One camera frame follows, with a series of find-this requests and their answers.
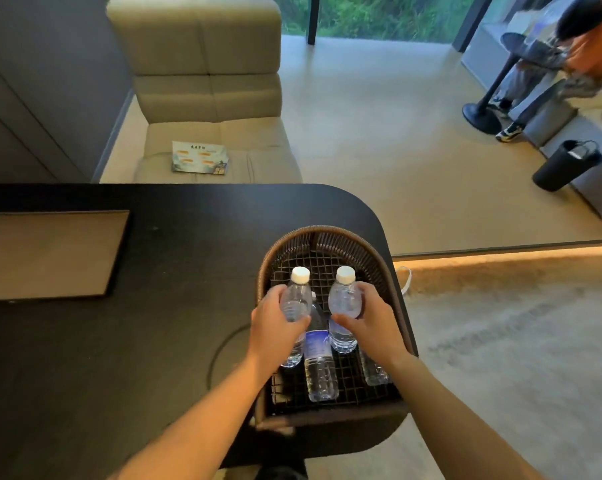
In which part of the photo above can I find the person's right hand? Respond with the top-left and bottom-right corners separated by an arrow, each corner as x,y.
330,282 -> 408,367

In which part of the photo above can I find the person's left hand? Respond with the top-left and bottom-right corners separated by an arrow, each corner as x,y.
247,284 -> 312,367

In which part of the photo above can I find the clear water bottle white cap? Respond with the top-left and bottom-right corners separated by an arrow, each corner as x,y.
279,266 -> 313,368
327,266 -> 364,354

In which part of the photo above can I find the person's left forearm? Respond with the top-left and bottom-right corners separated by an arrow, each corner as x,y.
115,351 -> 280,480

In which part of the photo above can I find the person's right forearm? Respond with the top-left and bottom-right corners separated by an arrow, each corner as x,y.
388,352 -> 547,480

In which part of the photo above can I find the clear water bottle blue label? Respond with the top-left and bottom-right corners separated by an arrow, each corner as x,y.
303,292 -> 340,402

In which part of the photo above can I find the black desk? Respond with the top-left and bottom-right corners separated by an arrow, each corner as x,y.
0,183 -> 419,480

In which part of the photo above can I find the grey area rug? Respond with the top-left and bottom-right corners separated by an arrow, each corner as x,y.
301,252 -> 602,480

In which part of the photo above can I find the printed paper card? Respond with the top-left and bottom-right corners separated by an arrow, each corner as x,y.
171,141 -> 229,176

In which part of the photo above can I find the beige upholstered armchair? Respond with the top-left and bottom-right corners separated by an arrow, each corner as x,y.
106,0 -> 303,184

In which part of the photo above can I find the black cylindrical waste bin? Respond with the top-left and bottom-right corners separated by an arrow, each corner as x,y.
532,140 -> 602,193

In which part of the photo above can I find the brown woven wire basket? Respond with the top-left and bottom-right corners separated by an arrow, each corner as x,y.
254,225 -> 419,430

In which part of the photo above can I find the round black pedestal table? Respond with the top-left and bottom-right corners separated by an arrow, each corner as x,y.
462,33 -> 568,136

